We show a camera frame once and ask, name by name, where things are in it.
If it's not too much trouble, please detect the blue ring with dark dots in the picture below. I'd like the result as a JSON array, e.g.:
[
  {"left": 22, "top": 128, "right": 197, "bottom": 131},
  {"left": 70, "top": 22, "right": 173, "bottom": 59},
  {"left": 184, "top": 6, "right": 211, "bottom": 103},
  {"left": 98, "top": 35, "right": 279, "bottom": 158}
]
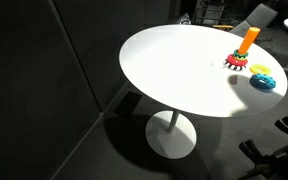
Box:
[{"left": 249, "top": 73, "right": 277, "bottom": 91}]

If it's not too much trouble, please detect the black floor plate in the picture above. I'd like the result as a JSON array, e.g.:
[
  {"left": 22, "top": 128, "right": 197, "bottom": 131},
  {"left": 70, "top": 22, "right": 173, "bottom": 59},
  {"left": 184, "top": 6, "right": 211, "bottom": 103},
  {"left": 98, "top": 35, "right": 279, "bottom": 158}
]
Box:
[{"left": 113, "top": 91, "right": 144, "bottom": 118}]

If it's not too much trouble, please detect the red ring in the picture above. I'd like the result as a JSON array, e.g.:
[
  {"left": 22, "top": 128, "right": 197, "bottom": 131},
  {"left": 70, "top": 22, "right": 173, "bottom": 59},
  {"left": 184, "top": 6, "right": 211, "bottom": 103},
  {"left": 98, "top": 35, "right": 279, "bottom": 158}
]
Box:
[{"left": 226, "top": 53, "right": 249, "bottom": 67}]

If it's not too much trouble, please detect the small green ring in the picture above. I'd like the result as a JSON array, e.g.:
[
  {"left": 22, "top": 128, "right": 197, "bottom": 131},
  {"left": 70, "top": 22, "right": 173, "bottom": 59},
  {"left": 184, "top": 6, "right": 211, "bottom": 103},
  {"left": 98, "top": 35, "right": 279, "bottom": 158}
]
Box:
[{"left": 233, "top": 49, "right": 249, "bottom": 59}]

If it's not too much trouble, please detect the white table pedestal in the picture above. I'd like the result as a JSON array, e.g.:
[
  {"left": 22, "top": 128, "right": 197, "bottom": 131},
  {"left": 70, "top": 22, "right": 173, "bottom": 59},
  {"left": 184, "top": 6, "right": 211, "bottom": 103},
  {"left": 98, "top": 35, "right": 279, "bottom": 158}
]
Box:
[{"left": 145, "top": 110, "right": 198, "bottom": 160}]

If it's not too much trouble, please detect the metal rack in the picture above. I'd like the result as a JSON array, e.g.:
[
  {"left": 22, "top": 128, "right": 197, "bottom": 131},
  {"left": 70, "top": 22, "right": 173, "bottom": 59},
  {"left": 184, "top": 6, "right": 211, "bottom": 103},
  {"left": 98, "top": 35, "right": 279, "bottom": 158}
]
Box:
[{"left": 193, "top": 0, "right": 229, "bottom": 26}]

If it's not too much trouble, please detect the yellow bar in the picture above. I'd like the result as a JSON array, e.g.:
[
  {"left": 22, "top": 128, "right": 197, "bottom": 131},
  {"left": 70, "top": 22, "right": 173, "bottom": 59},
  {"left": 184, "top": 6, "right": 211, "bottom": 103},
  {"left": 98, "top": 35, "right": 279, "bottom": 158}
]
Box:
[{"left": 212, "top": 24, "right": 235, "bottom": 30}]

